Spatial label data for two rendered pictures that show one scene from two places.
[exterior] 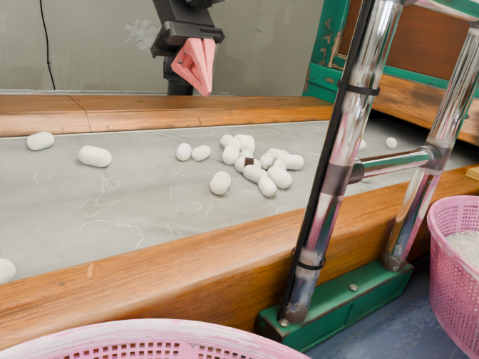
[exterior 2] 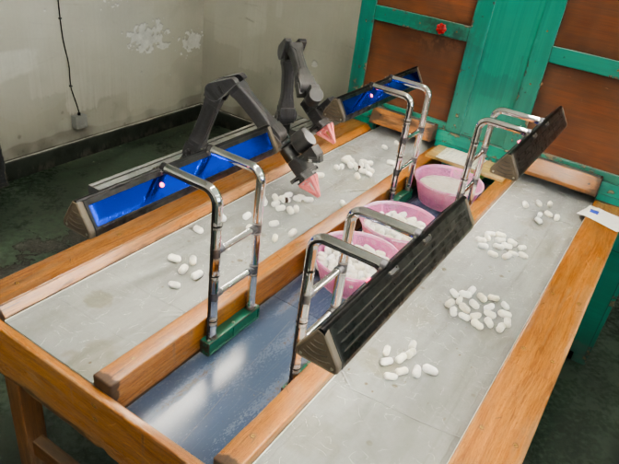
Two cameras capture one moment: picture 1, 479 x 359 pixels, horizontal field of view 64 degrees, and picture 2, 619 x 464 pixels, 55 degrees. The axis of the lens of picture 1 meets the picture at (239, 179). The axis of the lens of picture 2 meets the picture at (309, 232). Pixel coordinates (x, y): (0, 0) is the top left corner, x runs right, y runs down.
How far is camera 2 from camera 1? 187 cm
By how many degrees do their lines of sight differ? 18
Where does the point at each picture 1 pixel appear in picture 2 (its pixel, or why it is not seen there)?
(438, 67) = not seen: hidden behind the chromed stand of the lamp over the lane
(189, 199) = (352, 182)
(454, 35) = (414, 93)
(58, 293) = (359, 201)
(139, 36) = (138, 40)
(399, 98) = (396, 122)
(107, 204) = (337, 188)
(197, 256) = (372, 192)
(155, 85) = (155, 83)
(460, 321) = (425, 199)
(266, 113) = (343, 139)
